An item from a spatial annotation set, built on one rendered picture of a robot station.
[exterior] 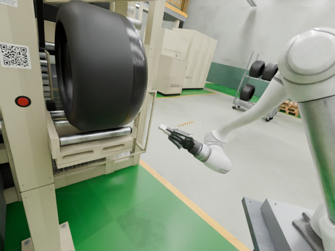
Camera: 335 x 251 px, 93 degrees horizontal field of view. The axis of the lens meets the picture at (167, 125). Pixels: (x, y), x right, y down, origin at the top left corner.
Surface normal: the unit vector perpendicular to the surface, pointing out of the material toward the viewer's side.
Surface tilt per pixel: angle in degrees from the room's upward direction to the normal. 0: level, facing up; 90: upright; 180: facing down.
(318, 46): 86
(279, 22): 90
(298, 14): 90
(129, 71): 75
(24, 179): 90
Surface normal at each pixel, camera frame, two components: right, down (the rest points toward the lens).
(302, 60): -0.62, 0.11
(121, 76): 0.65, 0.26
